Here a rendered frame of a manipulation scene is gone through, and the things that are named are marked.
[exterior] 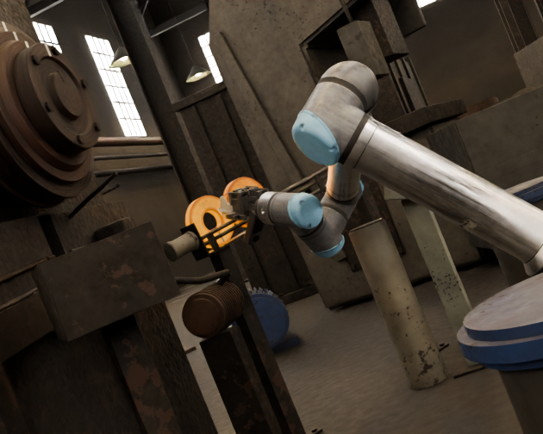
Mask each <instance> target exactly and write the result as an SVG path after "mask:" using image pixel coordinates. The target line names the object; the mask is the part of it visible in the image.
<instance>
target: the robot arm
mask: <svg viewBox="0 0 543 434"><path fill-rule="evenodd" d="M377 100H378V81H377V79H376V76H375V75H374V73H373V72H372V71H371V69H370V68H368V67H367V66H366V65H363V64H361V63H359V62H356V61H344V62H340V63H338V64H336V65H333V66H332V67H330V68H329V69H328V70H327V71H326V72H325V73H324V74H323V75H322V76H321V78H320V80H319V81H318V84H317V85H316V87H315V89H314V90H313V92H312V94H311V95H310V97H309V99H308V101H307V102H306V103H305V105H304V107H303V109H302V110H301V111H300V112H299V114H298V116H297V119H296V122H295V124H294V126H293V128H292V137H293V140H294V141H295V143H296V145H297V147H298V148H299V149H300V151H301V152H302V153H303V154H304V155H305V156H307V157H308V158H310V159H311V160H313V161H314V162H316V163H317V164H321V165H323V164H324V165H326V166H328V181H327V190H326V194H325V195H324V196H323V198H322V200H321V201H319V199H318V198H317V197H315V196H314V195H311V194H307V193H284V192H269V191H268V189H261V188H259V186H246V187H245V188H238V189H235V190H233V191H232V192H228V203H227V201H226V199H225V197H224V196H221V197H220V208H218V212H219V214H220V215H221V216H222V217H223V218H225V219H228V220H248V222H247V229H246V233H245V238H244V241H245V242H246V243H247V244H248V245H250V244H253V243H255V242H258V241H260V238H261V234H262V231H263V227H264V224H267V225H276V226H288V227H289V228H290V229H291V230H292V231H293V232H294V233H295V234H296V235H297V236H298V237H299V238H300V239H301V240H302V241H303V243H304V244H305V245H306V246H308V248H310V250H311V251H312V252H314V254H316V256H317V257H321V258H327V257H332V256H334V255H335V254H337V253H338V252H339V251H340V250H341V248H342V247H343V245H344V243H345V240H344V236H343V235H342V234H341V233H342V231H343V229H344V227H345V225H346V223H347V221H348V219H349V217H350V215H351V214H352V212H353V210H354V208H355V206H356V204H357V202H358V200H359V199H360V197H361V196H362V194H363V190H364V185H363V183H362V182H361V180H360V173H362V174H364V175H366V176H367V177H369V178H371V179H373V180H375V181H376V182H378V183H381V184H382V185H384V186H385V187H387V188H389V189H392V190H394V191H395V192H397V193H398V194H400V195H403V196H404V197H406V198H408V199H410V200H411V201H413V202H415V203H417V204H419V205H421V206H423V207H424V208H426V209H428V210H430V211H432V212H433V213H435V214H437V215H439V216H441V217H442V218H444V219H446V220H449V221H451V222H452V223H453V224H455V225H457V226H460V227H461V228H463V229H465V230H466V231H468V232H470V233H472V234H474V235H476V236H478V237H479V238H481V239H483V240H485V241H487V242H489V243H490V244H492V245H494V246H496V247H498V248H499V249H501V250H503V251H506V252H507V253H508V254H510V255H512V256H514V257H517V258H518V259H520V260H521V261H522V262H523V263H524V267H525V271H526V273H527V274H528V275H529V276H531V277H533V276H536V275H538V274H540V273H543V211H542V210H540V209H539V208H537V207H535V206H533V205H531V204H529V203H528V202H526V201H523V200H522V199H520V198H519V197H517V196H515V195H512V194H510V193H509V192H508V191H506V190H504V189H501V188H499V187H498V186H496V185H495V184H493V183H490V182H489V181H487V180H485V179H483V178H481V177H480V176H478V175H476V174H474V173H472V172H470V171H468V170H467V169H465V168H463V167H461V166H459V165H458V164H455V163H454V162H452V161H450V160H449V159H447V158H444V157H442V156H441V155H439V154H438V153H436V152H433V151H431V150H429V149H428V148H426V147H425V146H422V145H420V144H419V143H417V142H415V141H413V140H411V139H409V138H408V137H406V136H404V135H402V134H400V133H399V132H397V131H395V130H393V129H391V128H389V127H387V126H385V125H384V124H382V123H380V122H378V121H376V120H374V119H373V118H372V117H371V116H370V115H369V112H371V111H372V110H373V108H374V107H375V105H376V103H377Z"/></svg>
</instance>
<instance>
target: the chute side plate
mask: <svg viewBox="0 0 543 434"><path fill-rule="evenodd" d="M52 330H54V328H53V325H52V322H51V320H50V318H49V316H48V313H47V310H46V308H45V305H44V303H43V300H42V299H41V295H40V293H39V292H38V293H36V294H33V295H31V296H29V297H28V298H27V299H25V300H23V301H20V302H18V303H16V304H15V305H13V306H12V307H9V308H7V309H5V310H3V311H2V312H0V361H1V363H3V362H4V361H6V360H7V359H9V358H10V357H12V356H14V355H15V354H16V353H18V352H19V351H21V350H23V349H25V348H26V347H28V346H29V345H31V344H32V343H34V342H35V341H37V340H38V339H40V338H42V337H43V336H45V335H47V334H48V333H49V332H51V331H52Z"/></svg>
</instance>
